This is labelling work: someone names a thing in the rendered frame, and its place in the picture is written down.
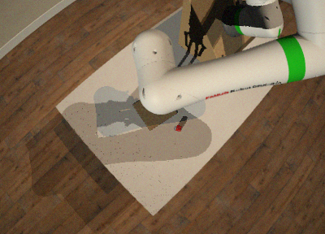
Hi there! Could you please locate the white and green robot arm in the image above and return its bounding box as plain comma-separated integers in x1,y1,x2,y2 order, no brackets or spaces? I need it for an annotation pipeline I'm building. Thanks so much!
132,0,325,115

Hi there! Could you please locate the brown textured mat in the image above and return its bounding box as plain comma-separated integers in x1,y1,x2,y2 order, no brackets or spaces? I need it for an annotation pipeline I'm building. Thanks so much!
133,100,177,130

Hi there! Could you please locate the red die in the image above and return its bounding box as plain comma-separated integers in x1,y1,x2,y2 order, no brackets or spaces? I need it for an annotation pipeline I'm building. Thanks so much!
176,125,182,132

